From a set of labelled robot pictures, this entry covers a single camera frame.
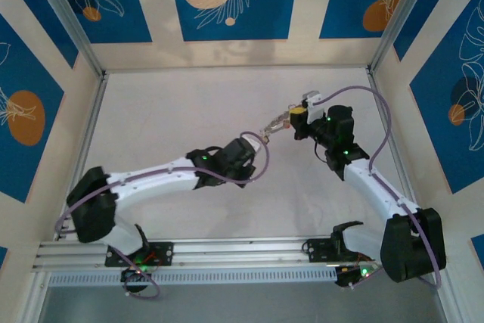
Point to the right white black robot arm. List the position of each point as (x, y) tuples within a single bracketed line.
[(378, 190)]

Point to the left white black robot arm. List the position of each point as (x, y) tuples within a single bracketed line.
[(151, 183)]

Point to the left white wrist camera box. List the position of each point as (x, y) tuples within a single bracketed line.
[(252, 143)]

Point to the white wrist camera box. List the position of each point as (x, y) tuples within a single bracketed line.
[(314, 107), (252, 143)]

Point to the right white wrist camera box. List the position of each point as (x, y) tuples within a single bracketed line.
[(314, 107)]

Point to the aluminium table side rail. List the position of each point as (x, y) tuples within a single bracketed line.
[(90, 130), (385, 122)]

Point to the aluminium mounting rail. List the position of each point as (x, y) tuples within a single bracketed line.
[(234, 251)]

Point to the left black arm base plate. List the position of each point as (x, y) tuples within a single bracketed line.
[(162, 253)]

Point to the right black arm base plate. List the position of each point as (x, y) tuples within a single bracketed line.
[(317, 249)]

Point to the aluminium frame post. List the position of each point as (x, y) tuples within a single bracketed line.
[(401, 9), (68, 16)]

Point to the aluminium frame leg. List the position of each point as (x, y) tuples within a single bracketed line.
[(448, 300), (34, 300)]

